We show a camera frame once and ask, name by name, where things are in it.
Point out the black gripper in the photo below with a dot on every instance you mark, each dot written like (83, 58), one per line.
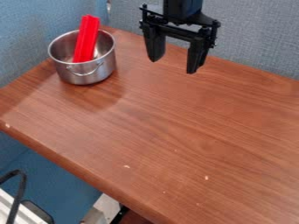
(182, 12)

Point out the metal pot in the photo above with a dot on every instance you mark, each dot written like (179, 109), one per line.
(89, 72)

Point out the red plastic block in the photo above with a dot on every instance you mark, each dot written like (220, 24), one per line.
(85, 43)

